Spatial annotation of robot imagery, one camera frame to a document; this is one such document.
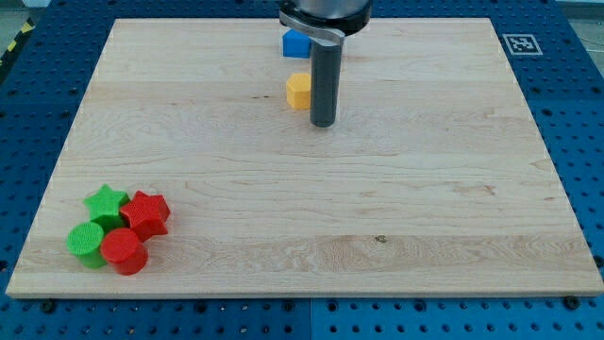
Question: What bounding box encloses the red star block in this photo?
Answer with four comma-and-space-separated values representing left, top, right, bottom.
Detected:
119, 191, 171, 243

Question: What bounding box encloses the green cylinder block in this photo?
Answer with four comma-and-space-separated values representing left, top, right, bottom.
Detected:
66, 221, 107, 269

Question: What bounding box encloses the yellow hexagon block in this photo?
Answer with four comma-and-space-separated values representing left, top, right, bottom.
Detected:
286, 73, 311, 110

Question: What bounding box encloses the green star block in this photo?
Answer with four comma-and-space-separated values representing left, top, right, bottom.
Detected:
83, 184, 130, 233

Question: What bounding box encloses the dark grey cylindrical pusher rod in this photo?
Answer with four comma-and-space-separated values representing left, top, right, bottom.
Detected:
310, 41, 341, 128

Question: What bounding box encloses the red cylinder block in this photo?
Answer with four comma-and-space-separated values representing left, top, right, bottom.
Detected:
100, 228, 148, 276

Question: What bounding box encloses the light wooden board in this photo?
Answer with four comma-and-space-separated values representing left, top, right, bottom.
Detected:
7, 18, 603, 299

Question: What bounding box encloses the white fiducial marker tag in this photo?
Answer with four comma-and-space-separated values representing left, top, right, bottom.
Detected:
503, 33, 543, 56

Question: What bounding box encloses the blue triangle block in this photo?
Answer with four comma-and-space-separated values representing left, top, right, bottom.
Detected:
281, 29, 311, 59

